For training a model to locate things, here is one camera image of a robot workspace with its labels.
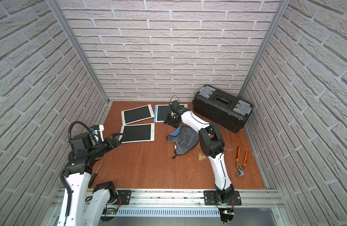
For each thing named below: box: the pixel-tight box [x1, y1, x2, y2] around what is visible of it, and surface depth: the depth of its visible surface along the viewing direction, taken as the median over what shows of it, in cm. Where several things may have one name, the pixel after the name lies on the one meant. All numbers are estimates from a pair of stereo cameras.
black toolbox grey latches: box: [192, 84, 253, 134], surface depth 98 cm
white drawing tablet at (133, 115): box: [121, 104, 155, 126], surface depth 113 cm
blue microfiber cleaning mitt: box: [166, 126, 200, 159], surface depth 96 cm
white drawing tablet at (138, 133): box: [119, 122, 156, 144], surface depth 103 cm
